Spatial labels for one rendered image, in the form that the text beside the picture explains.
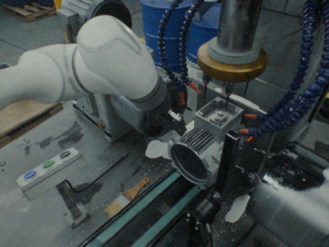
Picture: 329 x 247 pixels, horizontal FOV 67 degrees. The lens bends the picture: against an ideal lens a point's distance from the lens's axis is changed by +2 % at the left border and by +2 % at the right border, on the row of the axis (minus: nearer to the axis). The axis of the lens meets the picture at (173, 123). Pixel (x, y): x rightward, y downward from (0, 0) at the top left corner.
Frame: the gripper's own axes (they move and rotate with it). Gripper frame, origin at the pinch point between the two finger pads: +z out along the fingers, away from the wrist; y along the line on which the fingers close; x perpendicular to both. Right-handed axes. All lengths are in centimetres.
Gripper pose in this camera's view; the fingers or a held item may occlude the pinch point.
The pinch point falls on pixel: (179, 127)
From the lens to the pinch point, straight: 75.3
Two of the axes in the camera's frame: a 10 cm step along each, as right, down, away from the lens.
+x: -6.1, 7.9, -1.2
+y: -7.1, -4.7, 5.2
